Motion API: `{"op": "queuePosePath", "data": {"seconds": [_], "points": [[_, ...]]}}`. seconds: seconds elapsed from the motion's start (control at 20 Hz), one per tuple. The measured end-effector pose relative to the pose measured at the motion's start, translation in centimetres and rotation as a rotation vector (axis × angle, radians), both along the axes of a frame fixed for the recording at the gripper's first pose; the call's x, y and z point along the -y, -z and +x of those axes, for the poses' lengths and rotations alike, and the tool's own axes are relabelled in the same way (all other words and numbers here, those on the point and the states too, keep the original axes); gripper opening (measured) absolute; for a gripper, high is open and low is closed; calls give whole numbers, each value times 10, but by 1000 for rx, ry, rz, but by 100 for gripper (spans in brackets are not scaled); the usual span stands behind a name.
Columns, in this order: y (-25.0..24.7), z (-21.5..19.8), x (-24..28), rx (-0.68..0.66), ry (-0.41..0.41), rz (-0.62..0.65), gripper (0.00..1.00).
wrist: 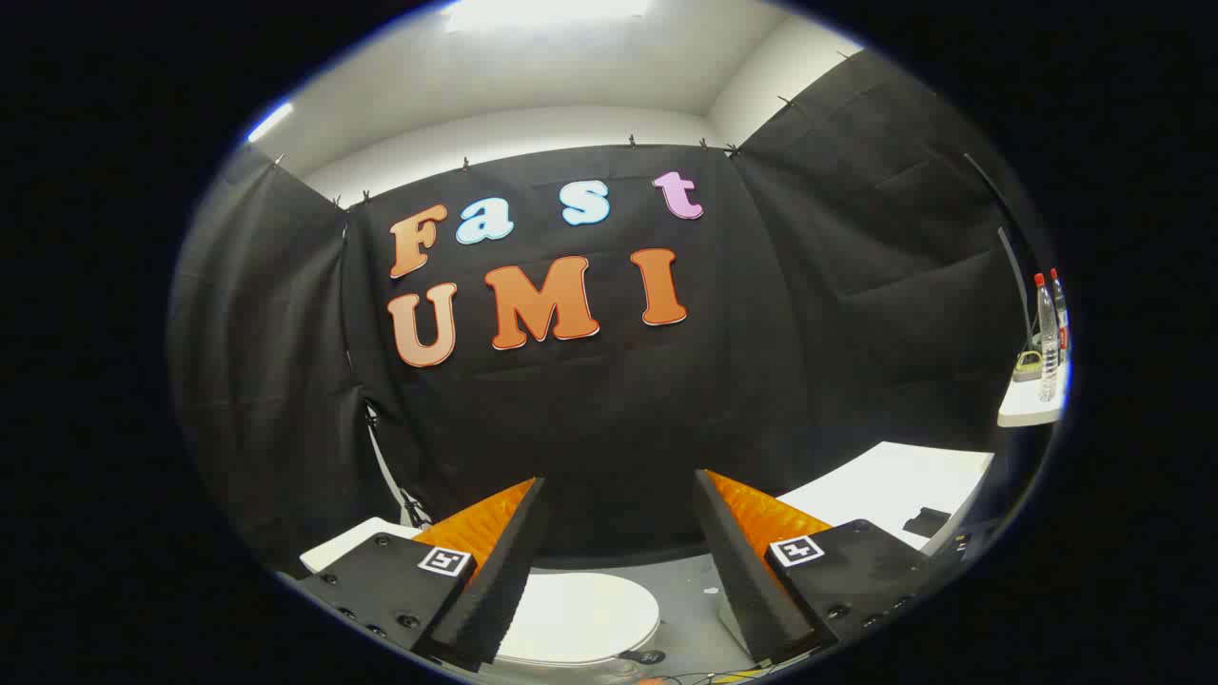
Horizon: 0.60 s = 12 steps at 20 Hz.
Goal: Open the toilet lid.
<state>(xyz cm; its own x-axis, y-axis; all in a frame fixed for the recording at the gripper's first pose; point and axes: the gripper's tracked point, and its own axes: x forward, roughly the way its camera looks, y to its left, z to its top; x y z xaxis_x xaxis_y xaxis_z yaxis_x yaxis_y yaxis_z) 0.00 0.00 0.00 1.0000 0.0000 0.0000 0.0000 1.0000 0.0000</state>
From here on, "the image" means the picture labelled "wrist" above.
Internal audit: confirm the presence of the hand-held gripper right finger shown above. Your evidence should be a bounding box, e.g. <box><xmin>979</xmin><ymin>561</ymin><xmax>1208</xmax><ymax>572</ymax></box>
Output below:
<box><xmin>693</xmin><ymin>468</ymin><xmax>933</xmax><ymax>667</ymax></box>

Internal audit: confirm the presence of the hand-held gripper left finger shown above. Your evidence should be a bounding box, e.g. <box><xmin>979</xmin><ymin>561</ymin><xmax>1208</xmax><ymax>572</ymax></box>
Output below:
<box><xmin>295</xmin><ymin>476</ymin><xmax>553</xmax><ymax>673</ymax></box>

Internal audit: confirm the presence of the black backdrop cloth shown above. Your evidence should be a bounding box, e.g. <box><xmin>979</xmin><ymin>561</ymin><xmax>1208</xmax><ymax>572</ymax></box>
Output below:
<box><xmin>167</xmin><ymin>49</ymin><xmax>1048</xmax><ymax>577</ymax></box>

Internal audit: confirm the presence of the white side table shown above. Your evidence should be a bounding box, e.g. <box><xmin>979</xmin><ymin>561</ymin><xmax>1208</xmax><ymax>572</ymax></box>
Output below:
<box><xmin>996</xmin><ymin>366</ymin><xmax>1069</xmax><ymax>428</ymax></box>

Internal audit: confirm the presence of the clear red-capped water bottle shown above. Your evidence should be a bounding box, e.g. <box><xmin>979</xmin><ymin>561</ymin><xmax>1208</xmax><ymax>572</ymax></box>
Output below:
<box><xmin>1050</xmin><ymin>267</ymin><xmax>1071</xmax><ymax>367</ymax></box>
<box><xmin>1033</xmin><ymin>273</ymin><xmax>1060</xmax><ymax>402</ymax></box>

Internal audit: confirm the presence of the small ceiling light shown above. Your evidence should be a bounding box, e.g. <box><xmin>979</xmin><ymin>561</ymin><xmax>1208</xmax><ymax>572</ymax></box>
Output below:
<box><xmin>247</xmin><ymin>101</ymin><xmax>295</xmax><ymax>145</ymax></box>

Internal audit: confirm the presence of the large ceiling light panel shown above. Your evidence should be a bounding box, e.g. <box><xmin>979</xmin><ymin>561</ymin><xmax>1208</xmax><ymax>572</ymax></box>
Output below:
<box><xmin>442</xmin><ymin>0</ymin><xmax>654</xmax><ymax>32</ymax></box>

